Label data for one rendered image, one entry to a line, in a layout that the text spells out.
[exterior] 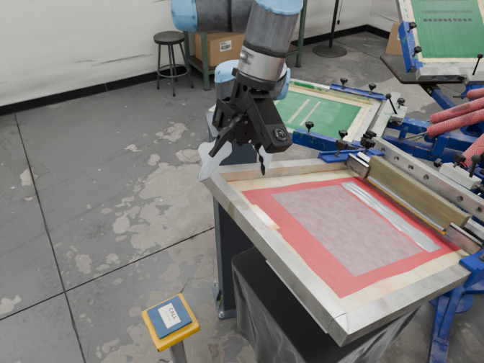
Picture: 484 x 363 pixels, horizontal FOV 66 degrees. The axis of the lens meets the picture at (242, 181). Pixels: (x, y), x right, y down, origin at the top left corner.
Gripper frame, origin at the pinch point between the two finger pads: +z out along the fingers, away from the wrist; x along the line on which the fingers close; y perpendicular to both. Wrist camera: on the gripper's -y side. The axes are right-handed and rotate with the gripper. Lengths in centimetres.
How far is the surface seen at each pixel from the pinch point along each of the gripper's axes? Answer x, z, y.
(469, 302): -187, 96, -12
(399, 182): -71, 11, 5
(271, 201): -26.9, 18.7, 14.2
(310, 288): -11.6, 15.3, -17.9
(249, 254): -32, 46, 20
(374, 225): -53, 19, -3
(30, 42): -12, 80, 380
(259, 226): -12.5, 15.2, 1.8
